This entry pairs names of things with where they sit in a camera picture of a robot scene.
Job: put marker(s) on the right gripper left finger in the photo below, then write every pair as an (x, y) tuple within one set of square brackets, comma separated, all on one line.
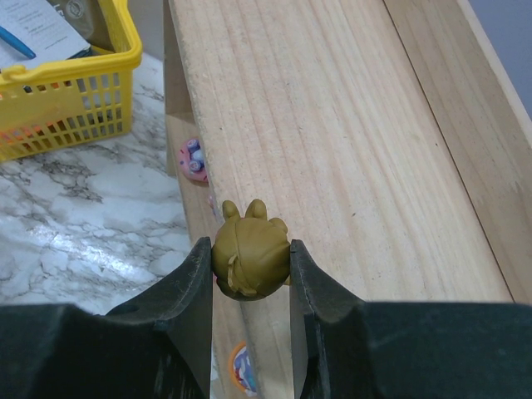
[(155, 345)]

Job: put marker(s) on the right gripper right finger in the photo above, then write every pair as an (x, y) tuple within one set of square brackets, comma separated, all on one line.
[(344, 347)]

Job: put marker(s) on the olive brown toy figure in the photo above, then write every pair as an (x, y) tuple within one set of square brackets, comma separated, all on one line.
[(251, 253)]

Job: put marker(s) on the bunny holding strawberry cake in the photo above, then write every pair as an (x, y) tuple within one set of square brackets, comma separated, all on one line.
[(213, 206)]

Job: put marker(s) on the wooden shelf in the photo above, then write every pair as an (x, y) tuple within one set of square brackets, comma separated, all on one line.
[(386, 134)]

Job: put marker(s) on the yellow plastic basket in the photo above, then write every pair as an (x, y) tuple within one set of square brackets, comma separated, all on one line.
[(91, 95)]

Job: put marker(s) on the brown foil bag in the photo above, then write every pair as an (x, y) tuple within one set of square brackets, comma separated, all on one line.
[(88, 20)]

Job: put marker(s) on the blue razor package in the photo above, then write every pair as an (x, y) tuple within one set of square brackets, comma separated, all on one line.
[(43, 30)]

